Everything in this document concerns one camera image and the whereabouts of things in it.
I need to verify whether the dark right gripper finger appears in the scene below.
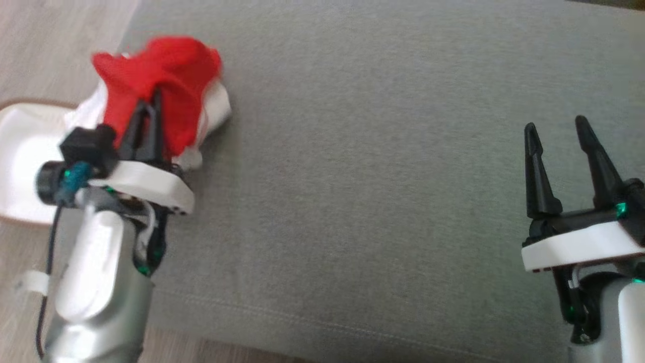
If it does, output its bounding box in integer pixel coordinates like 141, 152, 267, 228
575, 115, 626, 210
524, 123, 563, 219

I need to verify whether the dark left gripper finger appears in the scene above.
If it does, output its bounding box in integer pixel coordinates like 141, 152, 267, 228
138, 90, 165, 162
118, 100, 147, 160

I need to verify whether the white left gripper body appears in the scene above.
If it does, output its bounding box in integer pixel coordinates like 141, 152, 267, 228
88, 160, 195, 276

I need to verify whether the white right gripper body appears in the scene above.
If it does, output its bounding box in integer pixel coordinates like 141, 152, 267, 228
522, 203, 645, 344

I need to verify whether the red white number 23 jersey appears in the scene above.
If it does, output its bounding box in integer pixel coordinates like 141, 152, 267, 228
63, 35, 232, 172

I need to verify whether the white laundry basket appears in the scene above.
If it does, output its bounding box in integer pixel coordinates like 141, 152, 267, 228
0, 98, 109, 225

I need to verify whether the grey sofa seat cushion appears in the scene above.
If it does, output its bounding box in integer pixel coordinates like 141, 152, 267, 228
71, 0, 645, 363

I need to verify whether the teal left cable connector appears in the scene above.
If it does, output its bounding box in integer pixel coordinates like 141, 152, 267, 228
55, 162, 94, 205

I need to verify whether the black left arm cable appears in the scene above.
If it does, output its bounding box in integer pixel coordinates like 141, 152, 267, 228
35, 202, 63, 358

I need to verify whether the white left cable label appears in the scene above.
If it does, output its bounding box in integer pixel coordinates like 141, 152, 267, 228
18, 270, 51, 295

